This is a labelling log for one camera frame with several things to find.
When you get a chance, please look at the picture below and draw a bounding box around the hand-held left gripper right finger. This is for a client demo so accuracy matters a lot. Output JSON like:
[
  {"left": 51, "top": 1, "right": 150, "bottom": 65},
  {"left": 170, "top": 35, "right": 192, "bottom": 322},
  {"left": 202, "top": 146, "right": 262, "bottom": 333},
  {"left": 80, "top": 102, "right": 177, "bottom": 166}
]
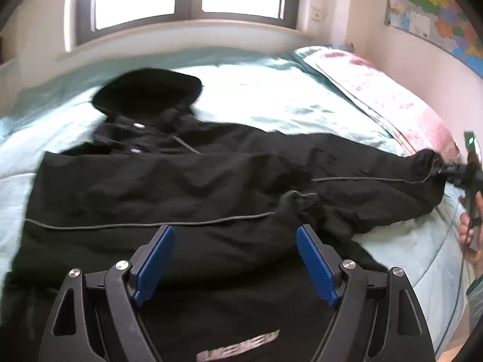
[{"left": 295, "top": 225, "right": 438, "bottom": 362}]

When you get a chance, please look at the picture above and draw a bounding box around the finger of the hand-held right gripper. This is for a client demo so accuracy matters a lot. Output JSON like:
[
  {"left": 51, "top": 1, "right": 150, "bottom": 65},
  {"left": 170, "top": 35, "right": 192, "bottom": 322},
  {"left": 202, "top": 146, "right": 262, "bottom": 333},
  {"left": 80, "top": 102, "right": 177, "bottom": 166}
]
[{"left": 433, "top": 158, "right": 470, "bottom": 188}]

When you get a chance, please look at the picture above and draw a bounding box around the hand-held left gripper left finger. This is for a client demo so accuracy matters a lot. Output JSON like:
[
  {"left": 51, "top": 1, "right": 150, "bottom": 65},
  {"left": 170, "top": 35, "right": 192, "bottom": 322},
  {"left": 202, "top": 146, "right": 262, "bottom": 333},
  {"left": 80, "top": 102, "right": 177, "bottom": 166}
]
[{"left": 38, "top": 225, "right": 178, "bottom": 362}]

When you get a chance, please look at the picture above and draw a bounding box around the black hooded jacket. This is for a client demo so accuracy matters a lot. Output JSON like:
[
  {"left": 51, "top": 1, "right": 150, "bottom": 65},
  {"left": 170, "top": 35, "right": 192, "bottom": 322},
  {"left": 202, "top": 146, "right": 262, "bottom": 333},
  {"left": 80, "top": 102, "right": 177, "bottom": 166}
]
[{"left": 0, "top": 67, "right": 449, "bottom": 362}]

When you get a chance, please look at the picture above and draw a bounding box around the person's right forearm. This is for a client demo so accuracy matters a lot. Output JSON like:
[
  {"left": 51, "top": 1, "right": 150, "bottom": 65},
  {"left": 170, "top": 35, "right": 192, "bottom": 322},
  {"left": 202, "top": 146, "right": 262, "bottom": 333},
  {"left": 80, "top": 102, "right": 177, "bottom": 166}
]
[{"left": 465, "top": 275, "right": 483, "bottom": 312}]

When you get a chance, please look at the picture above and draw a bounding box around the person's right hand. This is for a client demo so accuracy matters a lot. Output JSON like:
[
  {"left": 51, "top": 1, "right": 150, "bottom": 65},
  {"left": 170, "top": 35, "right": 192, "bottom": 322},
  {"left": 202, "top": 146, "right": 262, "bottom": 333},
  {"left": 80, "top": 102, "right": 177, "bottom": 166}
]
[{"left": 458, "top": 192, "right": 483, "bottom": 270}]

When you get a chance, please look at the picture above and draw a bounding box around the pink patterned pillow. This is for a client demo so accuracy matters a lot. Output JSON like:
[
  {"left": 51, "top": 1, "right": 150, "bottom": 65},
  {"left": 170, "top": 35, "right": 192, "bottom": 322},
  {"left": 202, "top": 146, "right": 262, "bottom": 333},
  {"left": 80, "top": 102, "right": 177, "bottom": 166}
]
[{"left": 298, "top": 46, "right": 462, "bottom": 164}]

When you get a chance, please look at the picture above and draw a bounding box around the bed with light blue sheet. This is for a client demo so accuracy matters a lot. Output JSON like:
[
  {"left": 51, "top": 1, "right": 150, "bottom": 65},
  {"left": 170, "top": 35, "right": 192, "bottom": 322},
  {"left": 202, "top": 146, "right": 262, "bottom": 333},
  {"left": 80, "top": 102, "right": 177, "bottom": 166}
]
[{"left": 0, "top": 45, "right": 472, "bottom": 362}]

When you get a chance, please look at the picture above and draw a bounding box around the thin cable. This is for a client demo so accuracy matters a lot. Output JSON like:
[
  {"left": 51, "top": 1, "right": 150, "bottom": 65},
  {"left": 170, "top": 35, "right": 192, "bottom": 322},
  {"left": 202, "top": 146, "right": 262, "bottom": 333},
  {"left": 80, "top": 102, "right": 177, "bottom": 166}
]
[{"left": 437, "top": 254, "right": 465, "bottom": 356}]

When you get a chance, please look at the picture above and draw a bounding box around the colourful wall map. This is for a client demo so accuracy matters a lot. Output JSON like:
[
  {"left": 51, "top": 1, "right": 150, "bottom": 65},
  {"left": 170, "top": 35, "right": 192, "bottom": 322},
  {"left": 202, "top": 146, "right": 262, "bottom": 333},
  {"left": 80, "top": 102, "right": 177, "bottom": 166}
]
[{"left": 384, "top": 0, "right": 483, "bottom": 77}]

